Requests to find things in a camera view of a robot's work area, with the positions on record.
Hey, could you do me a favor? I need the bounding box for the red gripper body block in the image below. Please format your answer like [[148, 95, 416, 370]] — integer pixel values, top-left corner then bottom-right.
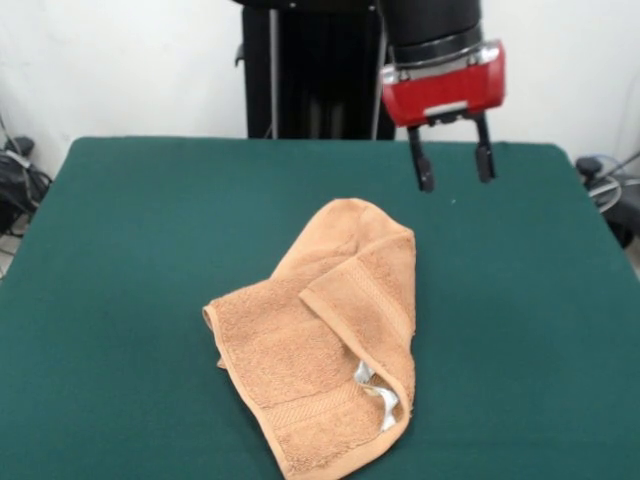
[[379, 39, 507, 128]]

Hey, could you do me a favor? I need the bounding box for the dark green table cloth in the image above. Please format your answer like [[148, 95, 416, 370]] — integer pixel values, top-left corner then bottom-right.
[[0, 135, 640, 480]]

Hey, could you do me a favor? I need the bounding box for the tan terry towel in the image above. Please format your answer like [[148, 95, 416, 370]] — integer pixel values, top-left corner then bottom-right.
[[201, 198, 419, 480]]

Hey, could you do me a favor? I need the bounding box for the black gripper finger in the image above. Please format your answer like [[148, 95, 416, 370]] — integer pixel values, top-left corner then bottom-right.
[[472, 112, 497, 184], [407, 124, 435, 194]]

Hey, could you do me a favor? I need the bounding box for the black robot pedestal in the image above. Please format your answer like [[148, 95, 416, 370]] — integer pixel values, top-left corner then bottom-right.
[[233, 0, 399, 141]]

